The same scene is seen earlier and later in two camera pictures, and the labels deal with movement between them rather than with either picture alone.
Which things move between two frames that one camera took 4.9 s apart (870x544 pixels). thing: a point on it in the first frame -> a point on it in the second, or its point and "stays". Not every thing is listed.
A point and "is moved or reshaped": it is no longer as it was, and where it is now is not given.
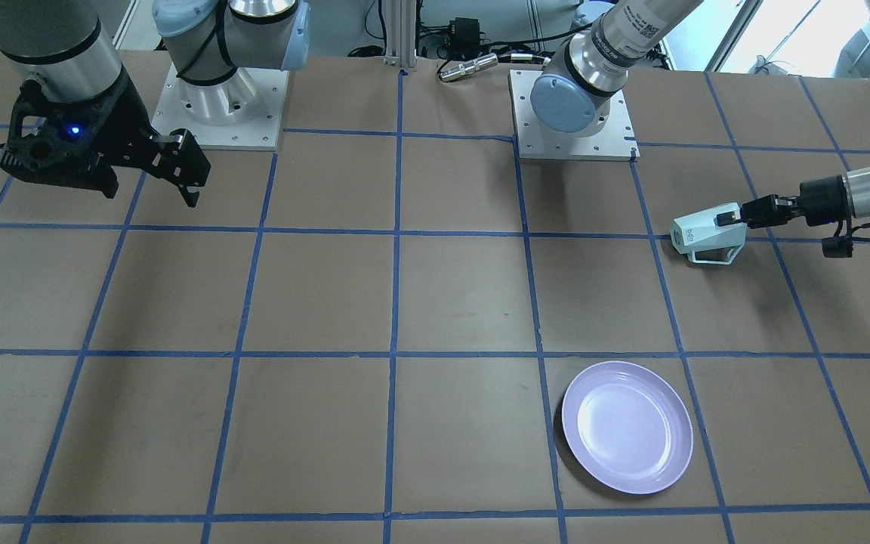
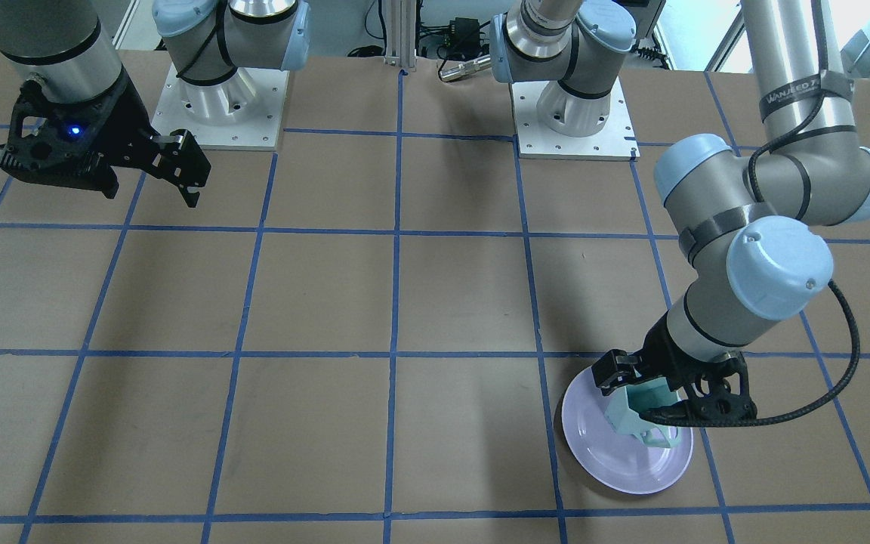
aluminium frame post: [401, 34] stays
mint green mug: [698, 232] is moved or reshaped
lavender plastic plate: [630, 428] stays
